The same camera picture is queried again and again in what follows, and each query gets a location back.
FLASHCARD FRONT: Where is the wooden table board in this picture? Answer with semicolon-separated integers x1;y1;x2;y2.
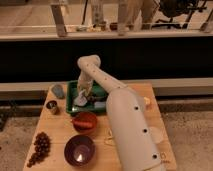
23;83;177;171

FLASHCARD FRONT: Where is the purple bowl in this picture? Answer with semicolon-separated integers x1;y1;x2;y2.
64;135;96;167

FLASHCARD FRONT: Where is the black handled tool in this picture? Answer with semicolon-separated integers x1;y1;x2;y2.
87;96;107;102

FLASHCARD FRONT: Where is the white lidded container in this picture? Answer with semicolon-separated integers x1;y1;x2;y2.
150;127;164;144

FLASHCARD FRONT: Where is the bunch of dark grapes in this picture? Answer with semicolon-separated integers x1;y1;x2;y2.
27;132;50;167

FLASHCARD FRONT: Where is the grey blue cup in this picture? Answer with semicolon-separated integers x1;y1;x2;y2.
51;84;65;99

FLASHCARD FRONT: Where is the white towel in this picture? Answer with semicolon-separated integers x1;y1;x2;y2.
74;89;88;107

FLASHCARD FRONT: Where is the orange carrot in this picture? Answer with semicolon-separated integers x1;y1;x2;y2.
72;120;93;129

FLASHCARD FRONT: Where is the light blue sponge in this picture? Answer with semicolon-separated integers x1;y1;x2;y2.
94;101;106;109

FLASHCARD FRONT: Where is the red bowl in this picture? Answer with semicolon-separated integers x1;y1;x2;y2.
71;112;98;134

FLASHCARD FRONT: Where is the small metal cup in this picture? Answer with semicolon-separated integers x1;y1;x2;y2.
46;100;59;115

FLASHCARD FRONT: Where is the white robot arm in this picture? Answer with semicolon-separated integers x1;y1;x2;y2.
77;55;166;171

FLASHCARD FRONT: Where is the green plastic tray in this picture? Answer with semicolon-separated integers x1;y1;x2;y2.
66;80;108;116

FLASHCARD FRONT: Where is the orange fruit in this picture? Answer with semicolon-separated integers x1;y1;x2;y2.
144;97;151;107

